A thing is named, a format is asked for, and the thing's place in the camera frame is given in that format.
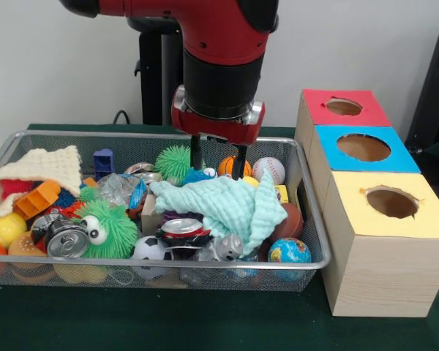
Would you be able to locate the cream knitted cloth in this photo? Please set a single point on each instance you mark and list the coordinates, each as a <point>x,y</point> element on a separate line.
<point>51,164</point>

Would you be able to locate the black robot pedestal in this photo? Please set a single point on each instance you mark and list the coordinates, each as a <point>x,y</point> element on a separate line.
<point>157,73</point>

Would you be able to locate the blue globe ball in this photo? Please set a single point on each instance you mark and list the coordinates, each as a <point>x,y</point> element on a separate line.
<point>290,252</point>

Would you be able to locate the white baseball toy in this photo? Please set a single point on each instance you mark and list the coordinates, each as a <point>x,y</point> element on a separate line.
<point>269,169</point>

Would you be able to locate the orange basketball toy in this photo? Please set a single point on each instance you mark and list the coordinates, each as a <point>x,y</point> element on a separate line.
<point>225,166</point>

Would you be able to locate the large green spiky eyed ball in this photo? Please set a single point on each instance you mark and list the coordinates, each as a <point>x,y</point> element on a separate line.
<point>113,226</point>

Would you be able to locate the black monitor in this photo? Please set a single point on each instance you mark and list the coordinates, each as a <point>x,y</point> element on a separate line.
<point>431,91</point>

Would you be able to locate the brown football toy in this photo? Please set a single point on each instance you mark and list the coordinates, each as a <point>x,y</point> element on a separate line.
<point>292,223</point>

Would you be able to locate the small green spiky ball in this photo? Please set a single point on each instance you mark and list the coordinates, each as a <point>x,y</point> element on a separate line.
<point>173,161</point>

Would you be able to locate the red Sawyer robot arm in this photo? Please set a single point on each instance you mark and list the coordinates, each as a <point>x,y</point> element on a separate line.
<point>223,36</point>

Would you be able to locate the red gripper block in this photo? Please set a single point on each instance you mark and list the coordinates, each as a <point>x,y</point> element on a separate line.
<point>212,128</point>

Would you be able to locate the shallow mesh bin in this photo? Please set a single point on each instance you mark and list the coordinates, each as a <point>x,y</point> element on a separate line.
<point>131,140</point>

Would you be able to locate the wooden box with three holes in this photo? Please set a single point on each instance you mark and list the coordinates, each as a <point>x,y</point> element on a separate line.
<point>380,278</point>

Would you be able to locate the black and white soccer ball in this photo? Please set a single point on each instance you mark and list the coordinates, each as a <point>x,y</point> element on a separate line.
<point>151,252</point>

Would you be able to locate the blue spiky ball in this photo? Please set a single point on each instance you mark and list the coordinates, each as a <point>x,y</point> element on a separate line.
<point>195,177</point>

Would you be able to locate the mint green cloth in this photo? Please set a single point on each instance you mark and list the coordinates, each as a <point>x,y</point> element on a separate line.
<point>227,204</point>

